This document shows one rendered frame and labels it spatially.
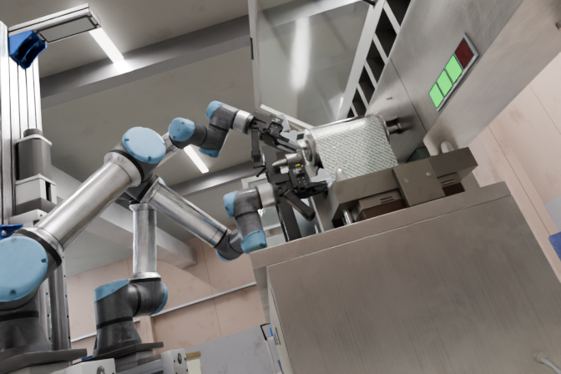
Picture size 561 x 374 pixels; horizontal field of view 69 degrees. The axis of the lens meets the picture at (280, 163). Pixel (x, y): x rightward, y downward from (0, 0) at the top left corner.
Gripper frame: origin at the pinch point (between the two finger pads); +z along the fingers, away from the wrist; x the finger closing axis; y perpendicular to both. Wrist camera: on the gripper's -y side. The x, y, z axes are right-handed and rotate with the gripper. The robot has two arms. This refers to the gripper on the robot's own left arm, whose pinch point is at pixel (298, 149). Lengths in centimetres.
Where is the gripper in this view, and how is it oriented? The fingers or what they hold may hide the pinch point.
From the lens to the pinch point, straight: 141.4
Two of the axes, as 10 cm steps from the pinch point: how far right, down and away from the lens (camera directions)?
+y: 4.0, -8.3, 3.8
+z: 9.2, 3.7, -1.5
